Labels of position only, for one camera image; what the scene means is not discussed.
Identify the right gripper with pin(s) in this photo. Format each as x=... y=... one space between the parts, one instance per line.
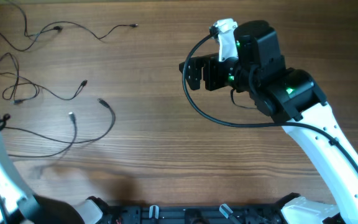
x=211 y=61

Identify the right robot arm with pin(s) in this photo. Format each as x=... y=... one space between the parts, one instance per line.
x=295 y=102

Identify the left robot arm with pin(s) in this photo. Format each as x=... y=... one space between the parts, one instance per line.
x=19 y=203

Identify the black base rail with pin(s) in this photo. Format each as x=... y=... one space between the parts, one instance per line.
x=223 y=214

